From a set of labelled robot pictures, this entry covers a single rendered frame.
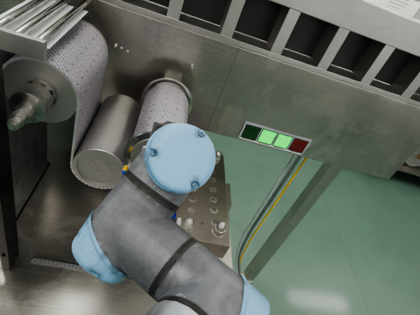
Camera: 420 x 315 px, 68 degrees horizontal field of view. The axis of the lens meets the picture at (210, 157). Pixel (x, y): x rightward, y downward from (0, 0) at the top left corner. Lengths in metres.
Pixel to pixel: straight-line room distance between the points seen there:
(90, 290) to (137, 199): 0.59
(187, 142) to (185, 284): 0.14
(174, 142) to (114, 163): 0.45
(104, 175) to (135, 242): 0.46
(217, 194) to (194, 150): 0.70
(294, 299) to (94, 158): 1.79
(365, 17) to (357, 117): 0.32
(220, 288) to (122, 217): 0.12
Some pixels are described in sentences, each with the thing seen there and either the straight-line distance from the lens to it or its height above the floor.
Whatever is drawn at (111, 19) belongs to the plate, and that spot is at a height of 1.40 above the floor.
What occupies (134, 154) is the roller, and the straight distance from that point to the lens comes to 0.71.
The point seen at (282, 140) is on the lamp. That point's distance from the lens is 1.11.
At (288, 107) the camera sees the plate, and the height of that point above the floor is 1.31.
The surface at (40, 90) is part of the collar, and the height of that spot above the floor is 1.36.
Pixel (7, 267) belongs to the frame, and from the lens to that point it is 0.93.
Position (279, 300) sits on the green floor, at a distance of 2.22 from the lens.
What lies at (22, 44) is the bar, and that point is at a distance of 0.63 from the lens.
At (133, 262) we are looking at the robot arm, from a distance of 0.34.
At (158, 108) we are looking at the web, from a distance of 0.78.
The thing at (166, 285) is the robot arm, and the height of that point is 1.43.
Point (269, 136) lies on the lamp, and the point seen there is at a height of 1.19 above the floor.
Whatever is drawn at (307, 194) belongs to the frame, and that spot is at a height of 0.83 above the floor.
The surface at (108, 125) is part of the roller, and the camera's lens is 0.81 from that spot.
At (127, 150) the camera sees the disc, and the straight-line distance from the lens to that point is 0.71.
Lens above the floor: 1.71
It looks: 37 degrees down
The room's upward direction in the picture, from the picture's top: 23 degrees clockwise
